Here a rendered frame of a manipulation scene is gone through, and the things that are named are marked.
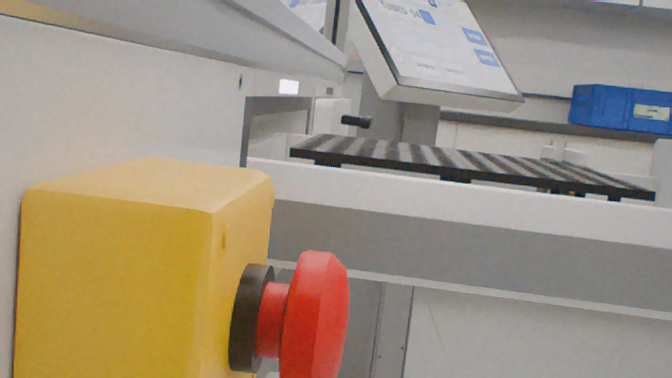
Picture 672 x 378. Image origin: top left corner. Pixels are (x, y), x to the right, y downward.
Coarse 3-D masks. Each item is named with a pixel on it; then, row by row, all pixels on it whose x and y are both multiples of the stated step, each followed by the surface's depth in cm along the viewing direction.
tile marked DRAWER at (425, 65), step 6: (408, 54) 127; (414, 54) 129; (414, 60) 127; (420, 60) 129; (426, 60) 131; (432, 60) 133; (420, 66) 128; (426, 66) 130; (432, 66) 132; (438, 66) 134; (420, 72) 127; (426, 72) 128; (432, 72) 130; (438, 72) 132; (444, 78) 133
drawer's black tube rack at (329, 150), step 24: (312, 144) 47; (336, 144) 49; (360, 144) 51; (384, 144) 54; (408, 144) 59; (384, 168) 42; (408, 168) 42; (432, 168) 41; (456, 168) 41; (480, 168) 43; (504, 168) 45; (528, 168) 48; (552, 168) 49; (552, 192) 57; (576, 192) 49; (600, 192) 41
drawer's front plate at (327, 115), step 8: (320, 104) 67; (328, 104) 67; (336, 104) 72; (344, 104) 83; (320, 112) 67; (328, 112) 67; (336, 112) 73; (344, 112) 85; (320, 120) 67; (328, 120) 67; (336, 120) 74; (320, 128) 68; (328, 128) 68; (336, 128) 76; (344, 128) 89
